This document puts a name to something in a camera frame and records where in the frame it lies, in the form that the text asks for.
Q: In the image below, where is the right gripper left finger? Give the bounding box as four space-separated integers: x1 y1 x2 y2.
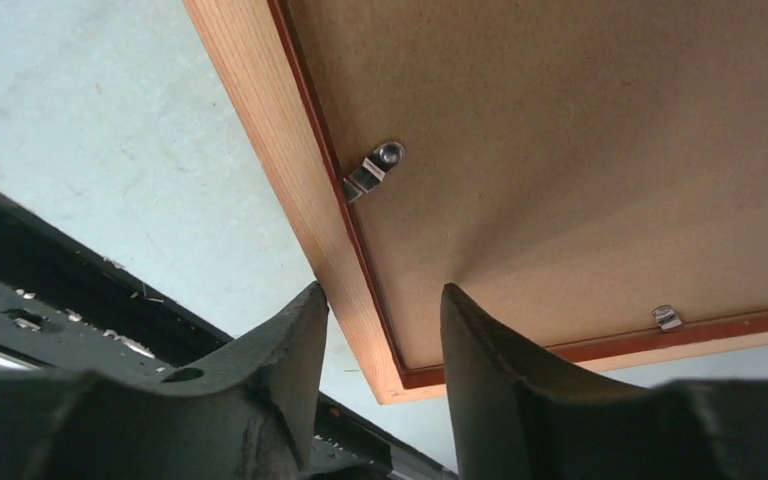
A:
0 283 329 479

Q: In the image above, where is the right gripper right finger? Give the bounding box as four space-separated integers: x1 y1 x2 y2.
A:
441 283 768 479

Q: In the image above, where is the brown cardboard backing board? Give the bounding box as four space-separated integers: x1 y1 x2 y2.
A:
288 1 768 368

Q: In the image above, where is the wooden picture frame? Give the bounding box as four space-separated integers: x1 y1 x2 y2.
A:
186 1 768 404

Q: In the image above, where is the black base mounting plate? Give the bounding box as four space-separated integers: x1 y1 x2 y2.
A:
0 193 451 479

